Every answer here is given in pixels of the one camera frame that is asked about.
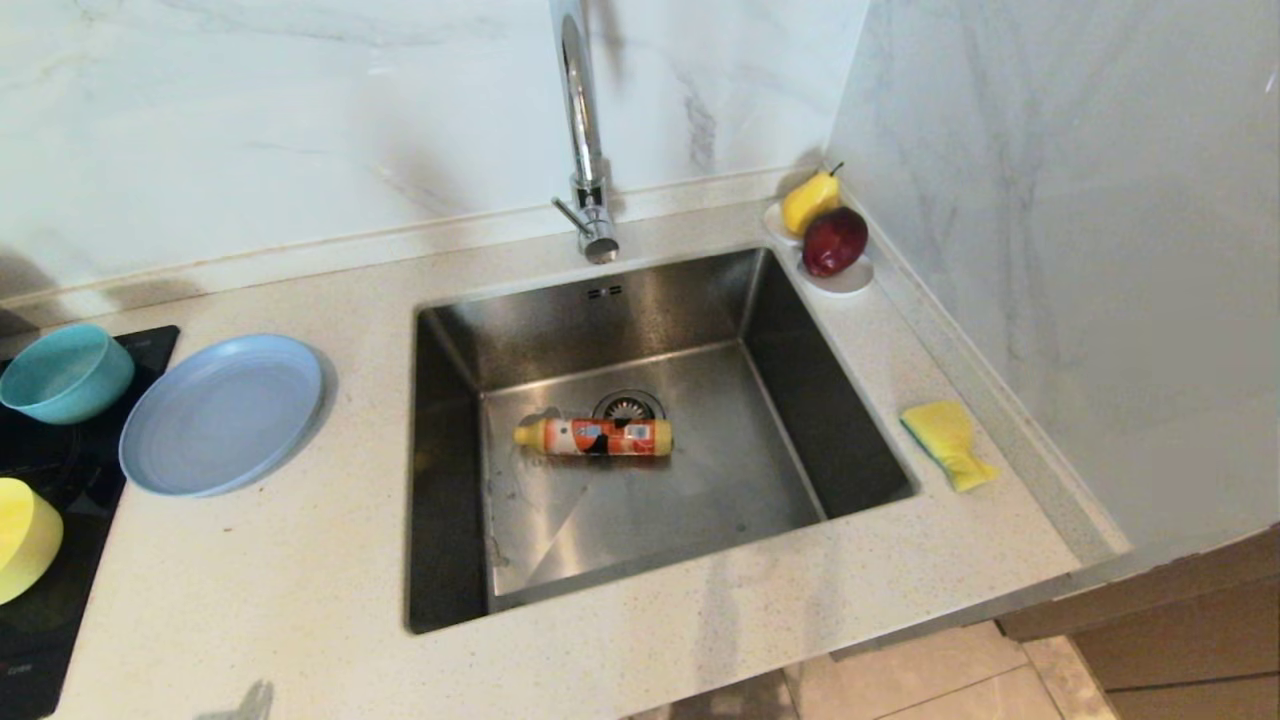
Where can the orange dish soap bottle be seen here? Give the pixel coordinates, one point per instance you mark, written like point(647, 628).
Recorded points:
point(600, 437)

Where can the chrome faucet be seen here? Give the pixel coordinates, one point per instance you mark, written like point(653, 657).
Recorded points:
point(580, 100)

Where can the yellow sponge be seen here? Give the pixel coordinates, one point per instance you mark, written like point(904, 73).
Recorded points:
point(942, 432)

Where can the blue-grey plate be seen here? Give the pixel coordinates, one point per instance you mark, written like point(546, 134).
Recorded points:
point(222, 415)

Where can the light blue bowl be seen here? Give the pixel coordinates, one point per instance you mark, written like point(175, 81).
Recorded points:
point(65, 375)

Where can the pale yellow bowl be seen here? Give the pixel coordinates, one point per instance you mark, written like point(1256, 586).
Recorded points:
point(28, 540)

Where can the metal sink drain strainer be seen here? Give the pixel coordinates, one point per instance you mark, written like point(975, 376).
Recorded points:
point(630, 403)

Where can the stainless steel sink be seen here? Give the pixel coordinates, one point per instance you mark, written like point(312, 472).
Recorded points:
point(800, 400)

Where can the dark red apple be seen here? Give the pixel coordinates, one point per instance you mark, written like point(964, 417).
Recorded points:
point(833, 242)

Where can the yellow pear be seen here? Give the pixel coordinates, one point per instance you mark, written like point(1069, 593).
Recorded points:
point(808, 204)

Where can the wooden cabinet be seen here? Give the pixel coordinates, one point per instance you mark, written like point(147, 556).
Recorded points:
point(1180, 640)

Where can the black induction cooktop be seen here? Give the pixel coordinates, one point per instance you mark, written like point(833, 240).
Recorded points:
point(50, 640)

